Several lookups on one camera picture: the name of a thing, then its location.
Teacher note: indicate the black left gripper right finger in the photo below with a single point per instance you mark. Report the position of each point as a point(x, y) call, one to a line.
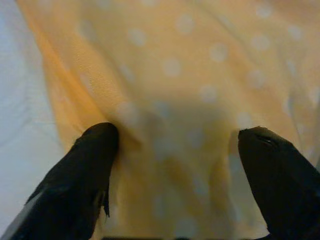
point(282, 185)

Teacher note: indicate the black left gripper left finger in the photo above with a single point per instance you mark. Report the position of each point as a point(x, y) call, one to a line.
point(70, 190)

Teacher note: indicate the yellow cartoon print duvet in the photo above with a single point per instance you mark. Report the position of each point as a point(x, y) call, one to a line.
point(187, 62)

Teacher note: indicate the white quilted mattress pad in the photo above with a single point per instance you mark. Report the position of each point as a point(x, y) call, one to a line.
point(20, 87)

